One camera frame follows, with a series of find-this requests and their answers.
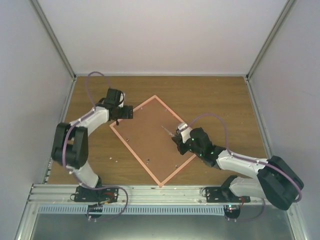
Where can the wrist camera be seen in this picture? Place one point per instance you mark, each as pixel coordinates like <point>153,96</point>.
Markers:
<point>183,131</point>
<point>121,99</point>

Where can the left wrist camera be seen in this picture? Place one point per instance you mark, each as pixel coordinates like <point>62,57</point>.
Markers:
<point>121,99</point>

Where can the pink picture frame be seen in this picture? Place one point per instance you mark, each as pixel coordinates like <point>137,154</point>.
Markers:
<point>149,143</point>

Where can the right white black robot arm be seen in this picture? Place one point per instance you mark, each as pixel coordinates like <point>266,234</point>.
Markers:
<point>270,179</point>

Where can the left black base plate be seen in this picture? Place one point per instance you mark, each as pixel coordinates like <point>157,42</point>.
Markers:
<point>104,196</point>

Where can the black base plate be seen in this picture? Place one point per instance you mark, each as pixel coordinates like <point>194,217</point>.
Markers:
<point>104,196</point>
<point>214,194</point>

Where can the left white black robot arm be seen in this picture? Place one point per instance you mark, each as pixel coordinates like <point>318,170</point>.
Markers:
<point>71,140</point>

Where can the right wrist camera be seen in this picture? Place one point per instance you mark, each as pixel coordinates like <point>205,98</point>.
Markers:
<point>183,131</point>

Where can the vertical aluminium post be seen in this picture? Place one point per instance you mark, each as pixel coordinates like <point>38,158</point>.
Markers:
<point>289,4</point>
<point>52,36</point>

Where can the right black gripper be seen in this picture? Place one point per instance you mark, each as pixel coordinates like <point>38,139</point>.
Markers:
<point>178,140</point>

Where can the left vertical aluminium post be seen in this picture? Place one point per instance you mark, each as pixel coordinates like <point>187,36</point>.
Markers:
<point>52,36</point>

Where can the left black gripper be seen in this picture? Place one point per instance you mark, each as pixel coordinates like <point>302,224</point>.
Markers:
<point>128,114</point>

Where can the right vertical aluminium post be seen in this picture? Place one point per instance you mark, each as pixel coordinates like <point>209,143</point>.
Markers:
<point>289,4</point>

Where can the long clear glass shard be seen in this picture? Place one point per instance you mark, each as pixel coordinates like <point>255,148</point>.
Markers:
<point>170,133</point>

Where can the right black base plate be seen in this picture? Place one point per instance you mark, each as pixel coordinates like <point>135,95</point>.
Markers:
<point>214,194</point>

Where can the grey slotted cable duct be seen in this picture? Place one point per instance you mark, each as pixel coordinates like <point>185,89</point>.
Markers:
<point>80,209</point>

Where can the aluminium mounting rail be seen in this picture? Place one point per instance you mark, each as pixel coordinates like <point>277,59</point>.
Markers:
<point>137,195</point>

